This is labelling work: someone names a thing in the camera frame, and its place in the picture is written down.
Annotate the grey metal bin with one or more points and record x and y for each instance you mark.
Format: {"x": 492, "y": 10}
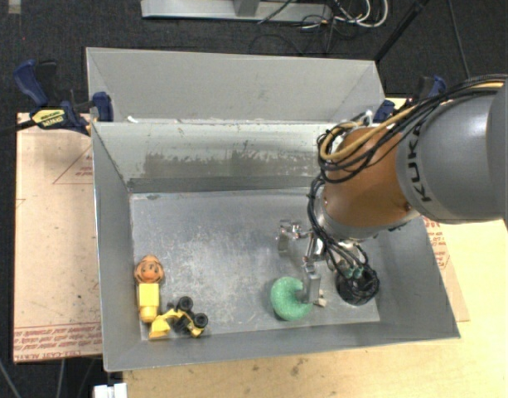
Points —
{"x": 220, "y": 239}

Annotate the small white object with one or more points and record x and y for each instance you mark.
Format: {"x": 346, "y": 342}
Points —
{"x": 132, "y": 119}

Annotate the yellow toy vehicle, black wheels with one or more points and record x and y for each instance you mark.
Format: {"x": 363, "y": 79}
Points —
{"x": 166, "y": 321}

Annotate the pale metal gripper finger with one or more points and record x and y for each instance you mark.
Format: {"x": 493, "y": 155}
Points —
{"x": 314, "y": 284}
{"x": 288, "y": 229}

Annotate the brown cardboard board, red print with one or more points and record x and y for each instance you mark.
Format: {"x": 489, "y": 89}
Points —
{"x": 54, "y": 230}

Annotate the yellow toy figure, orange head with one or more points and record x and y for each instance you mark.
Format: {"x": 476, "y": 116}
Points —
{"x": 148, "y": 294}

